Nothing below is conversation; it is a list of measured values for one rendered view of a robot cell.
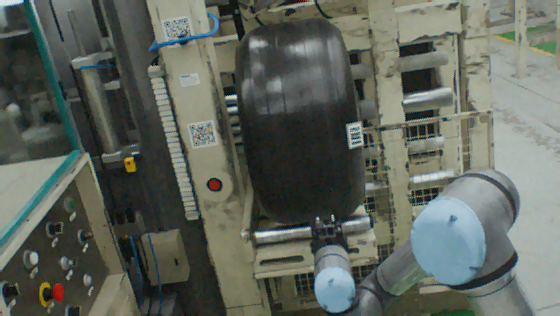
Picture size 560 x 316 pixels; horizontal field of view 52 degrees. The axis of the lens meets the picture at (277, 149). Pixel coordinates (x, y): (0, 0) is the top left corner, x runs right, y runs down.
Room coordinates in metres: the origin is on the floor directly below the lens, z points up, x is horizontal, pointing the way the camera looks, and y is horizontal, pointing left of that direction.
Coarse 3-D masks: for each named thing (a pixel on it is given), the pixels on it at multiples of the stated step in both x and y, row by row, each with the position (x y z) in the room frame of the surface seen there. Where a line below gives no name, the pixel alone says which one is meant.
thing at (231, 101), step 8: (224, 88) 2.03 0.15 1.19; (232, 88) 2.03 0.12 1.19; (232, 96) 1.91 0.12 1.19; (232, 104) 2.03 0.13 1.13; (232, 112) 1.90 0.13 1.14; (232, 120) 1.91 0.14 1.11; (232, 128) 1.90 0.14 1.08; (240, 136) 1.91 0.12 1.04; (240, 144) 2.03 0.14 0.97; (240, 152) 1.90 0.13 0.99; (240, 160) 1.91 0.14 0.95; (240, 168) 1.90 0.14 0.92
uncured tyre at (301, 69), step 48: (240, 48) 1.51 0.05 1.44; (288, 48) 1.43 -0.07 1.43; (336, 48) 1.42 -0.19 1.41; (240, 96) 1.38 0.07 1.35; (288, 96) 1.33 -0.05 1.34; (336, 96) 1.31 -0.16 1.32; (288, 144) 1.29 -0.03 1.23; (336, 144) 1.27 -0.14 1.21; (288, 192) 1.29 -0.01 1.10; (336, 192) 1.29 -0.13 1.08
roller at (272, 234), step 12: (360, 216) 1.41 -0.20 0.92; (264, 228) 1.45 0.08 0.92; (276, 228) 1.43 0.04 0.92; (288, 228) 1.42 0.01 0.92; (300, 228) 1.42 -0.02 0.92; (348, 228) 1.40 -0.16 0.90; (360, 228) 1.40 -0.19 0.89; (372, 228) 1.40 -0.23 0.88; (264, 240) 1.42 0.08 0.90; (276, 240) 1.42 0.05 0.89
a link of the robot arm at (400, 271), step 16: (496, 176) 0.79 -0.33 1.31; (512, 192) 0.77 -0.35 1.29; (400, 256) 0.95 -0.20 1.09; (384, 272) 0.97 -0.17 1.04; (400, 272) 0.94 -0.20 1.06; (416, 272) 0.92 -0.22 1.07; (368, 288) 0.98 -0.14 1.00; (384, 288) 0.97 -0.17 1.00; (400, 288) 0.95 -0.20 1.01; (384, 304) 0.96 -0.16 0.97
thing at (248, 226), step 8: (248, 176) 1.76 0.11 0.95; (248, 184) 1.70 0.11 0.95; (248, 192) 1.64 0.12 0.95; (248, 200) 1.59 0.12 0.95; (256, 200) 1.65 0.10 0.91; (248, 208) 1.53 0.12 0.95; (256, 208) 1.61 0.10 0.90; (248, 216) 1.48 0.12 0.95; (256, 216) 1.58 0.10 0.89; (248, 224) 1.44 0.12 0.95; (256, 224) 1.54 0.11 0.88; (248, 232) 1.39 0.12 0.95; (248, 240) 1.38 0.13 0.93; (248, 248) 1.38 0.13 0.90; (248, 256) 1.39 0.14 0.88
